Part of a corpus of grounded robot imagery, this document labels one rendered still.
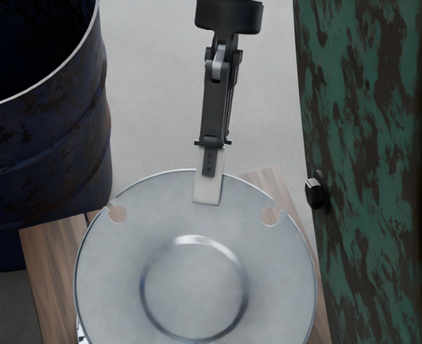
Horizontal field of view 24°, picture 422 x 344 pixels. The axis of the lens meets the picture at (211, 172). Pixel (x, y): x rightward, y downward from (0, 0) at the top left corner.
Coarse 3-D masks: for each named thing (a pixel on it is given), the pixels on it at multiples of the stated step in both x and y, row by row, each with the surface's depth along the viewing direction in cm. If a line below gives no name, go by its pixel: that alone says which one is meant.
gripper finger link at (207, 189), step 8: (200, 152) 113; (224, 152) 113; (200, 160) 113; (216, 160) 113; (200, 168) 114; (216, 168) 113; (200, 176) 114; (208, 176) 114; (216, 176) 114; (200, 184) 114; (208, 184) 114; (216, 184) 114; (200, 192) 114; (208, 192) 114; (216, 192) 114; (200, 200) 114; (208, 200) 114; (216, 200) 114
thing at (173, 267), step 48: (144, 192) 116; (192, 192) 116; (240, 192) 115; (96, 240) 118; (144, 240) 117; (192, 240) 116; (240, 240) 116; (288, 240) 115; (96, 288) 119; (144, 288) 117; (192, 288) 117; (240, 288) 116; (288, 288) 116; (96, 336) 120; (144, 336) 119; (192, 336) 118; (240, 336) 118; (288, 336) 117
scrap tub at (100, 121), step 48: (0, 0) 171; (48, 0) 168; (96, 0) 142; (0, 48) 181; (48, 48) 178; (96, 48) 146; (0, 96) 191; (48, 96) 138; (96, 96) 152; (0, 144) 140; (48, 144) 146; (96, 144) 161; (0, 192) 150; (48, 192) 156; (96, 192) 170; (0, 240) 162
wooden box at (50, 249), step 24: (264, 168) 142; (288, 192) 140; (72, 216) 138; (120, 216) 138; (264, 216) 138; (24, 240) 135; (48, 240) 135; (72, 240) 135; (48, 264) 133; (72, 264) 133; (48, 288) 131; (72, 288) 131; (48, 312) 130; (72, 312) 130; (48, 336) 128; (72, 336) 128; (312, 336) 128
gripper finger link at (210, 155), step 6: (204, 138) 110; (210, 138) 110; (216, 138) 110; (204, 144) 111; (204, 150) 112; (210, 150) 112; (216, 150) 112; (204, 156) 112; (210, 156) 112; (216, 156) 113; (204, 162) 112; (210, 162) 112; (204, 168) 112; (210, 168) 112; (204, 174) 113; (210, 174) 113
